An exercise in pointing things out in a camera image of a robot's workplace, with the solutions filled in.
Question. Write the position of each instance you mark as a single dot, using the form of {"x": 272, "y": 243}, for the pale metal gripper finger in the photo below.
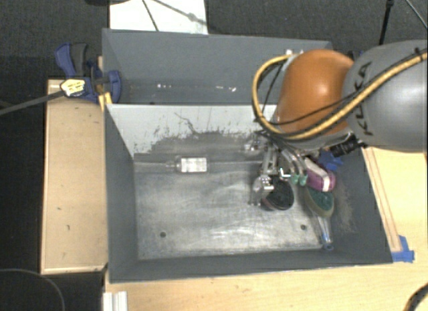
{"x": 268, "y": 187}
{"x": 255, "y": 192}

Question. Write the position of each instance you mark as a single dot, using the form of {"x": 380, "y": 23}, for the dark round disc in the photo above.
{"x": 282, "y": 196}

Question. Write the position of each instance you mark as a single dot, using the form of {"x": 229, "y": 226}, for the grey metal bin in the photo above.
{"x": 207, "y": 209}

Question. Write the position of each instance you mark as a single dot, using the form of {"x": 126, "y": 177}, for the purple and white packet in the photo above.
{"x": 321, "y": 179}

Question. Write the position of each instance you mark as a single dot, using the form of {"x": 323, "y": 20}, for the green oval brush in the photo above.
{"x": 321, "y": 201}

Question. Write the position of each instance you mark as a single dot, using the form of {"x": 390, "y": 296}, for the blue crumpled thing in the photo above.
{"x": 331, "y": 162}

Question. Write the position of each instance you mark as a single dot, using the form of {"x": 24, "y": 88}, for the pale wood board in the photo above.
{"x": 73, "y": 182}

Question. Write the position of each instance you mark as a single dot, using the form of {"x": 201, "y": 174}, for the black cylinder on white bracket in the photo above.
{"x": 344, "y": 147}

